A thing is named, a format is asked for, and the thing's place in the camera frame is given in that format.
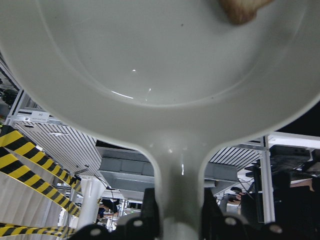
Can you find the white support column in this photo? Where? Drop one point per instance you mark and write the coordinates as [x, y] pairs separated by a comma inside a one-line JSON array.
[[92, 190]]

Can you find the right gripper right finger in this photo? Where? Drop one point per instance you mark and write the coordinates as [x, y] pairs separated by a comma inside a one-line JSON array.
[[212, 219]]

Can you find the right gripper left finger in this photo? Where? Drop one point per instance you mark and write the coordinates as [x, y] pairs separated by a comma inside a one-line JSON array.
[[150, 215]]

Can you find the pale green dustpan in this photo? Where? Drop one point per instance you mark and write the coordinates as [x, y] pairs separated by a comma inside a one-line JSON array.
[[173, 79]]

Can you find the brown bread slice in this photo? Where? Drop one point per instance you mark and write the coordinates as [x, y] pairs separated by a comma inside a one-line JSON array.
[[240, 12]]

